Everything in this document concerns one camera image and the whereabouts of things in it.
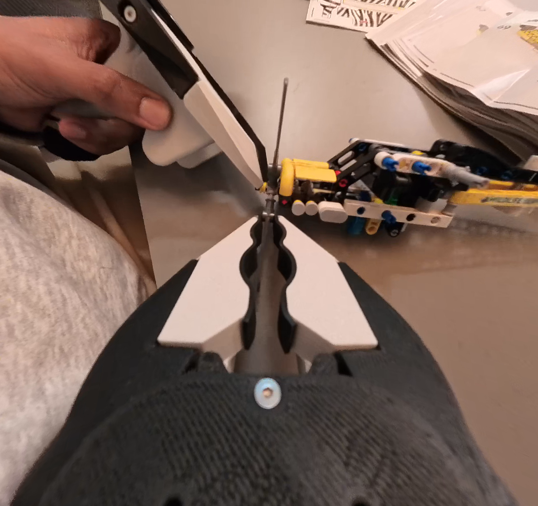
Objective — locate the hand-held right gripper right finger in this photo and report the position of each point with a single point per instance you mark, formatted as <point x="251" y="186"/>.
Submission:
<point x="328" y="304"/>

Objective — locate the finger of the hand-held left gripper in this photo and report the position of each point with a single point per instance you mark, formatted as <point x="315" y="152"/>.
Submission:
<point x="218" y="128"/>
<point x="201" y="157"/>

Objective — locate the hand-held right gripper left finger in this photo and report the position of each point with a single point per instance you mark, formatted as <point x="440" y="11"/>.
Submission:
<point x="206" y="304"/>

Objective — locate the grey lego rotor blade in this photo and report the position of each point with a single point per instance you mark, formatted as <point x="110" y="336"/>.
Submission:
<point x="280" y="123"/>
<point x="267" y="304"/>

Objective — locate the lego helicopter model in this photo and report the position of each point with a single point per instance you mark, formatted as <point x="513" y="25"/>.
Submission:
<point x="397" y="213"/>

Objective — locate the person's left hand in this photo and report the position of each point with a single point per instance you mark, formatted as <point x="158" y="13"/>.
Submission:
<point x="50" y="65"/>

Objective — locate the open instruction booklet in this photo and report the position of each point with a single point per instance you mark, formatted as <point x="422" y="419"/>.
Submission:
<point x="462" y="52"/>

